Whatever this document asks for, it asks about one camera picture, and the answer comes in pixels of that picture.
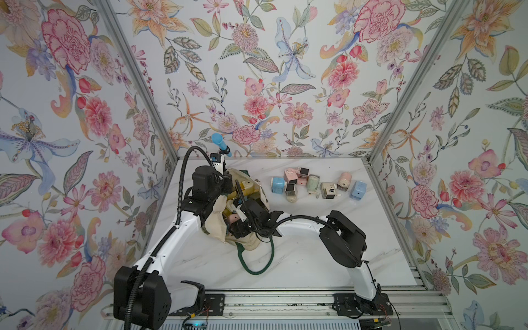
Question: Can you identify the light blue pencil sharpener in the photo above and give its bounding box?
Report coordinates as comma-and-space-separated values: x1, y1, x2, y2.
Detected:
271, 177, 287, 195

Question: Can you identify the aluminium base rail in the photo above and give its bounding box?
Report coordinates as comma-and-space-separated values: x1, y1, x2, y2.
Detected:
100, 288, 455, 330

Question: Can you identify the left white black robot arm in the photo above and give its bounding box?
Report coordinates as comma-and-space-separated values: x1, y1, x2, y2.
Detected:
114, 163, 232, 329

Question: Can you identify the pale green cube sharpener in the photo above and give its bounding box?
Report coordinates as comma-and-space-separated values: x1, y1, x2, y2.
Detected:
285, 183, 298, 203

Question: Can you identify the cream green tote bag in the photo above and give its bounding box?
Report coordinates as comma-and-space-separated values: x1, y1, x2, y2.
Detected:
202, 169, 275, 276

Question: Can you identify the large pink pencil sharpener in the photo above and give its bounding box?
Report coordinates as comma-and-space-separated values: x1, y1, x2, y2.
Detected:
284, 168, 298, 184

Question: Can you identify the pink square pencil sharpener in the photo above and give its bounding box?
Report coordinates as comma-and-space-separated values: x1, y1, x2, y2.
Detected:
228, 213, 241, 224

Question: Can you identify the small pink pencil sharpener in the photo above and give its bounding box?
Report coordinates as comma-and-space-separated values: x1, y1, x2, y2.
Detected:
296, 167, 309, 186

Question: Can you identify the blue cube pencil sharpener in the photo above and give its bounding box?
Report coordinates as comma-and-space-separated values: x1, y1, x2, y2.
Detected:
350, 180, 367, 201

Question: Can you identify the mint green pencil sharpener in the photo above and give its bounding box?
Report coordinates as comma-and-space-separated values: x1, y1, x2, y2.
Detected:
306, 174, 320, 195

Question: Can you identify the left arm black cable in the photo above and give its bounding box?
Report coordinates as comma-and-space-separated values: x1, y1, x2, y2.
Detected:
123, 145, 215, 330

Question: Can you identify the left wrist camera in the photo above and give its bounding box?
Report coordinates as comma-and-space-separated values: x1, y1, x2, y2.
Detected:
210, 153, 224, 174

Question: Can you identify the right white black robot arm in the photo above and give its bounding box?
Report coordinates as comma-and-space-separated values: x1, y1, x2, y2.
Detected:
227, 199, 397, 319

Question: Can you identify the pink round pencil sharpener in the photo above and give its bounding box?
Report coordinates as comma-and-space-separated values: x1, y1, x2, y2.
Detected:
337, 172, 352, 191

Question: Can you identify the black microphone stand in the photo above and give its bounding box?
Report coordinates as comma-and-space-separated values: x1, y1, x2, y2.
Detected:
219, 149, 231, 172

